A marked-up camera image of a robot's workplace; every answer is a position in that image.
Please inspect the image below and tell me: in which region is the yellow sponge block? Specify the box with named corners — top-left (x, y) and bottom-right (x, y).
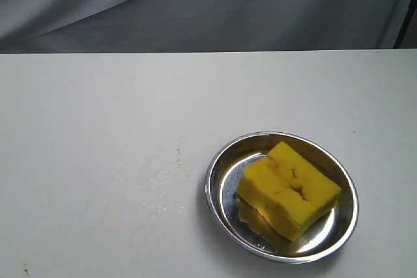
top-left (237, 141), bottom-right (341, 242)

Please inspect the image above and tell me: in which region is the round stainless steel dish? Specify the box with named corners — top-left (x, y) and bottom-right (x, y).
top-left (205, 132), bottom-right (359, 264)

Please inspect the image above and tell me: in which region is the grey backdrop cloth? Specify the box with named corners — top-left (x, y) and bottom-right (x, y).
top-left (1, 0), bottom-right (410, 53)

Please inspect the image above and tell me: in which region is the black stand pole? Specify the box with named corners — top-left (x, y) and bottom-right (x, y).
top-left (393, 0), bottom-right (416, 49)

